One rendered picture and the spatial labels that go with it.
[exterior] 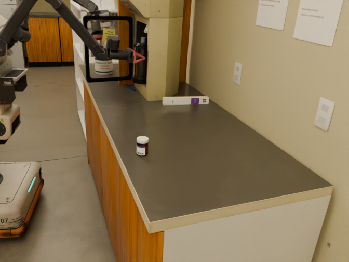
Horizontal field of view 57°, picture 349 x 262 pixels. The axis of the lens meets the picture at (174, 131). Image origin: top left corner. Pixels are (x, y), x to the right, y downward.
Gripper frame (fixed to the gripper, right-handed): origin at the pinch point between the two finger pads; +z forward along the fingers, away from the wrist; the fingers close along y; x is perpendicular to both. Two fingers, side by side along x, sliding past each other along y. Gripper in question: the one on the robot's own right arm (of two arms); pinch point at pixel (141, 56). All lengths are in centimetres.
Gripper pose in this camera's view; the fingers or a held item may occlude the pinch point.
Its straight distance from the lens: 199.9
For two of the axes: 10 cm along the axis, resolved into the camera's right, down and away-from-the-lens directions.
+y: -3.6, -4.0, 8.4
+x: -1.3, 9.2, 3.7
